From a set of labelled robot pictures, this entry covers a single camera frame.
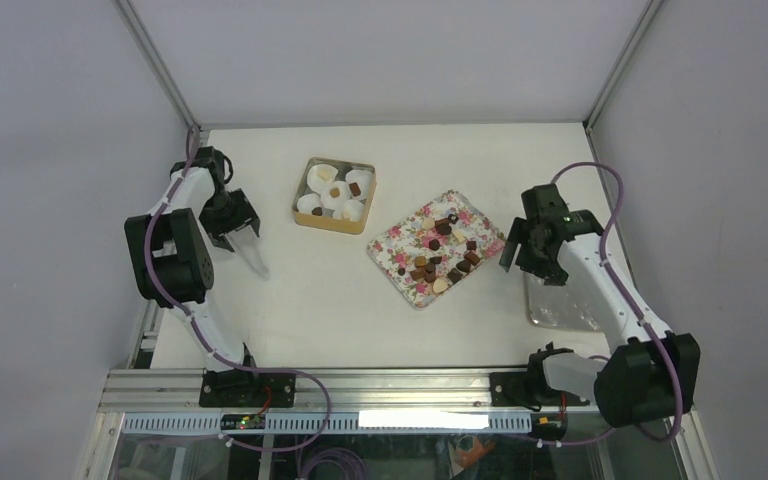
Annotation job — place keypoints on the yellow tin box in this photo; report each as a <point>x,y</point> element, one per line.
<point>305,200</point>

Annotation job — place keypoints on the floral rectangular tray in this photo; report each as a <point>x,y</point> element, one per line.
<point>468,240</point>

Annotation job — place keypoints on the silver metal tongs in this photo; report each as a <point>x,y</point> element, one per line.
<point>245,245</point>

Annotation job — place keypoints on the silver tin lid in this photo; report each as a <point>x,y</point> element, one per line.
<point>558,307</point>

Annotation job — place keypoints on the white paper cup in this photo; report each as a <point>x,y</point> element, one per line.
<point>350,211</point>
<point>332,203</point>
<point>364,178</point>
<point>314,182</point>

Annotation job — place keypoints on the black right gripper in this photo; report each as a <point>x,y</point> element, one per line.
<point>550,271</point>

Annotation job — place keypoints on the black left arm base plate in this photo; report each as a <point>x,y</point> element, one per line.
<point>246,391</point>

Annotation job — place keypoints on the aluminium frame rail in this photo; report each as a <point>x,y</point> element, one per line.
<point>457,389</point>

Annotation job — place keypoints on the white slotted cable duct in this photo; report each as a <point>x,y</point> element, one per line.
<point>363,422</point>

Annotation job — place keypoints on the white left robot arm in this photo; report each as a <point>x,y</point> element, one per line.
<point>170,251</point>

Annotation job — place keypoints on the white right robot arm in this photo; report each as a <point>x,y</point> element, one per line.
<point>651,371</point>

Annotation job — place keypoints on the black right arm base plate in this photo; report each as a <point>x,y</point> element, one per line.
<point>523,389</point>

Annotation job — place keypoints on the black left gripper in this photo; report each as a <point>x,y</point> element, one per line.
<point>242,216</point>

